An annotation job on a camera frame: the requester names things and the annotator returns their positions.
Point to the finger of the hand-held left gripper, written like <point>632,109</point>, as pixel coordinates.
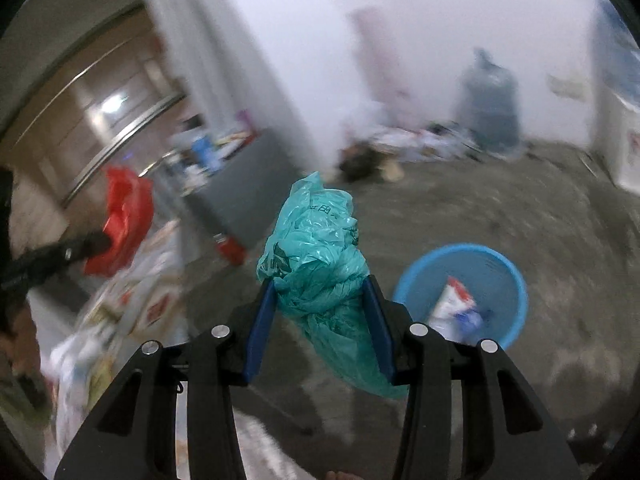
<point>60,257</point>

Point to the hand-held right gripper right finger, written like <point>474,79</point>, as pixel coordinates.
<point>382,330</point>

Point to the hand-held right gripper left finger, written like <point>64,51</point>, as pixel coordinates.
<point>260,330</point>

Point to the red and white snack packet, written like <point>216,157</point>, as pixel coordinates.
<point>450,305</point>

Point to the red plastic bag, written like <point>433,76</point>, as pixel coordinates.
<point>125,210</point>

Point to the teal plastic bag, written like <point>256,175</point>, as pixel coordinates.
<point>310,250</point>

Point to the blue mesh wastebasket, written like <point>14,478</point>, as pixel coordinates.
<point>500,280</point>

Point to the small red floor object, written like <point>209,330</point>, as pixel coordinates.
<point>231,251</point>

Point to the metal railing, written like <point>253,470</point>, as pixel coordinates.
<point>100,110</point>

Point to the dark bag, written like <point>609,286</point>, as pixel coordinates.
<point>360,162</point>

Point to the blue plastic bottle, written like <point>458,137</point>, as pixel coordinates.
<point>202,152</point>

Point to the pale floor clutter pile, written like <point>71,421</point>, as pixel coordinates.
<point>425,140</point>

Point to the large water jug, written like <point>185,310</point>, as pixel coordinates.
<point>487,105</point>

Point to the white curtain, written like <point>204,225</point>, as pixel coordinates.
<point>220,60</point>

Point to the pink rolled board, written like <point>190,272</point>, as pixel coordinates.
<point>380,60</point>

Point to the white water dispenser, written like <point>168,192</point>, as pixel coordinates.
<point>622,135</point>

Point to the wall socket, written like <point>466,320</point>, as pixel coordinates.
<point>567,85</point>

